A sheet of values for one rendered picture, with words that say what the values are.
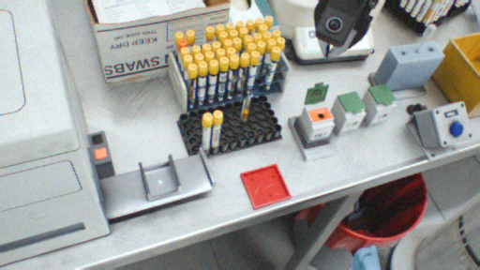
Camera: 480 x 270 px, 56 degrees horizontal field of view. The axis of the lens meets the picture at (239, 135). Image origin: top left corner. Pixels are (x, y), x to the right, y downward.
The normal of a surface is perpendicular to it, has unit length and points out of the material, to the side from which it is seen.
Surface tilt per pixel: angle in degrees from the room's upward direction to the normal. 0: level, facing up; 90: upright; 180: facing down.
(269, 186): 0
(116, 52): 90
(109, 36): 92
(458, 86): 90
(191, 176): 0
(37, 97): 0
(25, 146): 89
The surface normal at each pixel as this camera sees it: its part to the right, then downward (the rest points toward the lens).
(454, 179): 0.11, -0.54
